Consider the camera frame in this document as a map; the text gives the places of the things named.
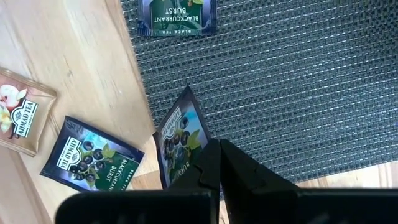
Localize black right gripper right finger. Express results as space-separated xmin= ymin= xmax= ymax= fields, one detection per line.
xmin=220 ymin=138 xmax=398 ymax=224

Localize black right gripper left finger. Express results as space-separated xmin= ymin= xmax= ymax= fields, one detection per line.
xmin=55 ymin=138 xmax=222 ymax=224

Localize blue blackcurrant tea sachet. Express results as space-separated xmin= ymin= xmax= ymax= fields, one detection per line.
xmin=136 ymin=0 xmax=218 ymax=37
xmin=39 ymin=115 xmax=146 ymax=192
xmin=152 ymin=85 xmax=212 ymax=190

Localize grey woven placemat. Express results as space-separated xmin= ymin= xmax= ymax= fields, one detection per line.
xmin=119 ymin=0 xmax=398 ymax=184

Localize clear foil packet front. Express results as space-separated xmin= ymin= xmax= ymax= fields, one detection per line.
xmin=0 ymin=67 xmax=58 ymax=157

